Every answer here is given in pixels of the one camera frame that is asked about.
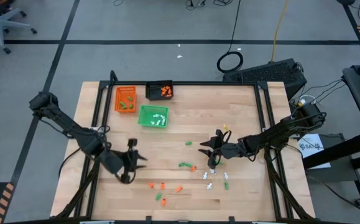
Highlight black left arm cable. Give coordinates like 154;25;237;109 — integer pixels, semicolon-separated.
57;146;84;180

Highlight black floor cable bundle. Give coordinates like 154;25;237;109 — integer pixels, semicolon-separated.
184;0;235;7

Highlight white printed paper sheet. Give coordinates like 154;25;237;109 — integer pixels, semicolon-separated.
297;133;331;170

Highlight black computer case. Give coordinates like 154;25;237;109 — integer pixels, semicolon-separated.
222;58;308;100

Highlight yellow hanging cable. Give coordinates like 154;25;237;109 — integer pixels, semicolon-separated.
270;0;290;63

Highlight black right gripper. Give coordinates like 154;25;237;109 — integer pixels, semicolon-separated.
197;129;246;170

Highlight black plastic basket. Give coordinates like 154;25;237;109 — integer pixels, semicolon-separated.
145;80;175;101

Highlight black aluminium table frame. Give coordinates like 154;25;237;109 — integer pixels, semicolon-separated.
55;70;316;223

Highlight white and yellow power plug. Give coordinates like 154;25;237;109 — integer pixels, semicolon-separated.
294;95;316;108

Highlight black hanging cable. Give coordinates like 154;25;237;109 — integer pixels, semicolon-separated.
216;0;244;74

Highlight green plastic basket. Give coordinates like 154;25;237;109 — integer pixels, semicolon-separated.
137;105;170;129

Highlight orange plastic basket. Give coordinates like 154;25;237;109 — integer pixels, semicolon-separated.
114;86;137;114

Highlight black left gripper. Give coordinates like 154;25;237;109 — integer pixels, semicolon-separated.
100;138;149;185

